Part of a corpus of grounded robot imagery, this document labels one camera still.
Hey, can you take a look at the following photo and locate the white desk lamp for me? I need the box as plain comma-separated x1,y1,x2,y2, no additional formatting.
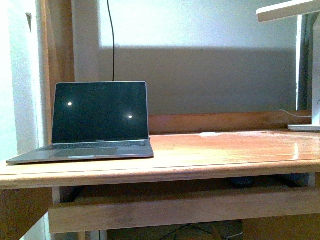
256,0,320,133

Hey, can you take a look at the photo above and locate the black floor cable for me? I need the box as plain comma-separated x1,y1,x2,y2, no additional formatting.
163,223,201,237

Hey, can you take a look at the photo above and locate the white lamp cable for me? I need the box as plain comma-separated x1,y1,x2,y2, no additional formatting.
278,108,312,118

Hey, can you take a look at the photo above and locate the wooden pull-out keyboard tray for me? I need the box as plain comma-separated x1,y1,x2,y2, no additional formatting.
48,187,320,234

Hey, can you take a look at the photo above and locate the wooden desk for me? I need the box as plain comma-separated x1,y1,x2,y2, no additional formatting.
0,0,320,240

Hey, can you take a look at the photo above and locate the black hanging wall cable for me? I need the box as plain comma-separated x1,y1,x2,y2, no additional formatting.
106,0,116,82

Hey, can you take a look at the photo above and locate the grey open laptop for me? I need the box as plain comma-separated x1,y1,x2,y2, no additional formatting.
7,81,154,166

